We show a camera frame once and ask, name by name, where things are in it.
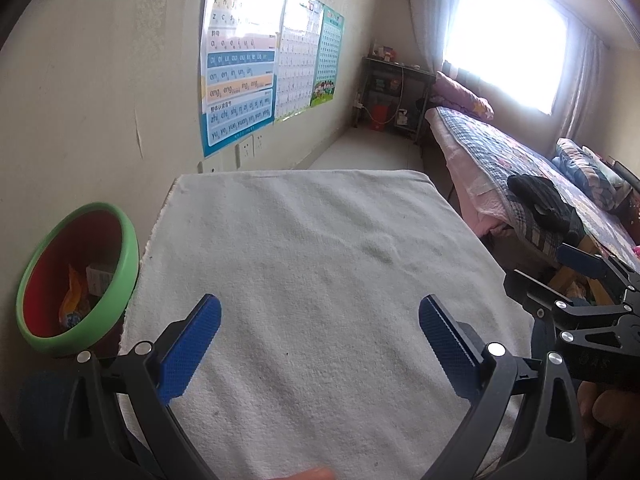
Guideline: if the black metal desk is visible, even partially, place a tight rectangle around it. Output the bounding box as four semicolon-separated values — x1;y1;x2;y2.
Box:
354;56;437;143

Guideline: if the pink pillow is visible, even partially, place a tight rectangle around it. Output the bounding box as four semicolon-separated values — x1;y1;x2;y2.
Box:
432;71;495;120

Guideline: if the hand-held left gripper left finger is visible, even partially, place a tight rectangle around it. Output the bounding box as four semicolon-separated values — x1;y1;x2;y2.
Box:
60;294;222;480

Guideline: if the pink bed sheet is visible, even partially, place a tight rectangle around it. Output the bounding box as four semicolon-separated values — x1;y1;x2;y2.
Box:
425;107;516;238

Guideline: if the bed with plaid quilt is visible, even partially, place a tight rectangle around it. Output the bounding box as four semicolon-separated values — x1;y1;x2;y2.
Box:
437;106;640;271

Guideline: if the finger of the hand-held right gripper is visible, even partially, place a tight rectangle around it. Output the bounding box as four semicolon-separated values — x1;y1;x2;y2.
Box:
504;270;626;317
556;242;640;292

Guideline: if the orange wrapper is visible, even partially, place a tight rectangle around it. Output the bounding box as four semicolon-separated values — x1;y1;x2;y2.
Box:
60;265;93;331

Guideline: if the black clothing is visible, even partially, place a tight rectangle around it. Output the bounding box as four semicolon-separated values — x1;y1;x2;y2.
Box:
507;174;586;238

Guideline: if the white sheer curtain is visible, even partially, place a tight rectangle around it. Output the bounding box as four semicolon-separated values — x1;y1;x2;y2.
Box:
555;25;608;146
405;0;468;73

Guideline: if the white chart wall poster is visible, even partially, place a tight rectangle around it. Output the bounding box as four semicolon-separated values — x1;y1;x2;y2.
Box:
274;0;323;122

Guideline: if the bright window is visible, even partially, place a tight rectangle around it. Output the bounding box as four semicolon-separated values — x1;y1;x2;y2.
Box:
445;0;568;115

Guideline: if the green chart wall poster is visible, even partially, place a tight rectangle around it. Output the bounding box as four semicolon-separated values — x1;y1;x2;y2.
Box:
310;4;346;107

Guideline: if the person's left hand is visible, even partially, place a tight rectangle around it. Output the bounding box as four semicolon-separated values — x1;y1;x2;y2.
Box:
277;468;337;480

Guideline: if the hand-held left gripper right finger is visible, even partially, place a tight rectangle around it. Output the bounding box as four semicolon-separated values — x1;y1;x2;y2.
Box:
418;294;588;480

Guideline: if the blue floral pillow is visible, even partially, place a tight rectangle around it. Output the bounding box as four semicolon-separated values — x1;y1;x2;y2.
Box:
556;138;618;211

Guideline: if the green and red basin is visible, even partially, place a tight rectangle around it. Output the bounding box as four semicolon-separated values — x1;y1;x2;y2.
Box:
15;202;140;356

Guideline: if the white table cloth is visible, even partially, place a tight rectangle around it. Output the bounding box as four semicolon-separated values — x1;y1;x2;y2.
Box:
119;170;538;480

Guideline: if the person's right hand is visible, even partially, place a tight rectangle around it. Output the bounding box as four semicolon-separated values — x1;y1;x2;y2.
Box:
577;380;640;441

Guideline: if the blue letter wall poster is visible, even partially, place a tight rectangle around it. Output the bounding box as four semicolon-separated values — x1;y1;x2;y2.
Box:
200;0;288;158

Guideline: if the white blue milk carton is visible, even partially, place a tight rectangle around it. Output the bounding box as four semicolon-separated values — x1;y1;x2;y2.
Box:
85;265;116;296

